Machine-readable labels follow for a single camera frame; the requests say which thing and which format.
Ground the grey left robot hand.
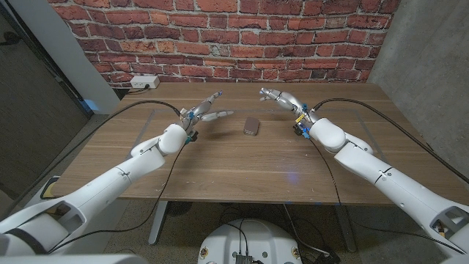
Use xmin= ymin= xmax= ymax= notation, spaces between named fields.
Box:
xmin=179 ymin=90 xmax=235 ymax=129

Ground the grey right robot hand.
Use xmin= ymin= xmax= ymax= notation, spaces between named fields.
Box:
xmin=259 ymin=87 xmax=313 ymax=125

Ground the silver hinged metal tin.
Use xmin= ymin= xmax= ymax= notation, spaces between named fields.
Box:
xmin=243 ymin=116 xmax=261 ymax=136

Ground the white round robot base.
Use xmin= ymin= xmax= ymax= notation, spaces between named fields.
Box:
xmin=197 ymin=219 xmax=303 ymax=264

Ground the white power strip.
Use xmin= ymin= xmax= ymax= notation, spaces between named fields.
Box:
xmin=130 ymin=75 xmax=160 ymax=89

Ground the printed red brick backdrop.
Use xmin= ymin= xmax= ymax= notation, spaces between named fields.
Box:
xmin=47 ymin=0 xmax=402 ymax=89

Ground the black round fan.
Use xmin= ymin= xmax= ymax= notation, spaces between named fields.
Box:
xmin=166 ymin=200 xmax=193 ymax=217

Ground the grey table leg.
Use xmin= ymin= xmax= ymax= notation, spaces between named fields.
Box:
xmin=335 ymin=205 xmax=358 ymax=253
xmin=148 ymin=200 xmax=169 ymax=246

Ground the black power adapter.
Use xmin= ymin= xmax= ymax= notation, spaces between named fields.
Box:
xmin=314 ymin=249 xmax=341 ymax=264

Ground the yellow black flat object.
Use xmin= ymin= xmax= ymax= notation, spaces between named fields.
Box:
xmin=39 ymin=175 xmax=62 ymax=201

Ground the dark grey door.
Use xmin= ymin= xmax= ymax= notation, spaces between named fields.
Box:
xmin=0 ymin=0 xmax=92 ymax=221

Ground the white robot torso edge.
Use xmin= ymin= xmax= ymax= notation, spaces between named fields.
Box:
xmin=0 ymin=254 xmax=149 ymax=264

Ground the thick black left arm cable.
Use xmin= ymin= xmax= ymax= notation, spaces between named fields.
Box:
xmin=5 ymin=99 xmax=182 ymax=219

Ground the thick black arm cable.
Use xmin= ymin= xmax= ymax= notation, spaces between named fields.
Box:
xmin=311 ymin=98 xmax=469 ymax=184
xmin=5 ymin=99 xmax=182 ymax=219

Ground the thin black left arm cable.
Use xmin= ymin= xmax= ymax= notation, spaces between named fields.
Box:
xmin=46 ymin=143 xmax=186 ymax=254

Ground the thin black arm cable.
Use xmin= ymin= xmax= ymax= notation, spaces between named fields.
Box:
xmin=309 ymin=138 xmax=465 ymax=254
xmin=46 ymin=143 xmax=186 ymax=254

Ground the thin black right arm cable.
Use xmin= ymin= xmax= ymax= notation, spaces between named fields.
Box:
xmin=309 ymin=138 xmax=465 ymax=254

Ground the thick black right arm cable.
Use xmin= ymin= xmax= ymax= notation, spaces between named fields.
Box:
xmin=311 ymin=98 xmax=469 ymax=184

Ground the white floor cable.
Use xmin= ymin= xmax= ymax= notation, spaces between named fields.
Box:
xmin=282 ymin=203 xmax=330 ymax=257

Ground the thin black base cable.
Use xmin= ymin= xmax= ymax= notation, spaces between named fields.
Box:
xmin=224 ymin=221 xmax=251 ymax=256

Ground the black door handle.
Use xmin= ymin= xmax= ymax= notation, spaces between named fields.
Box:
xmin=0 ymin=31 xmax=21 ymax=47

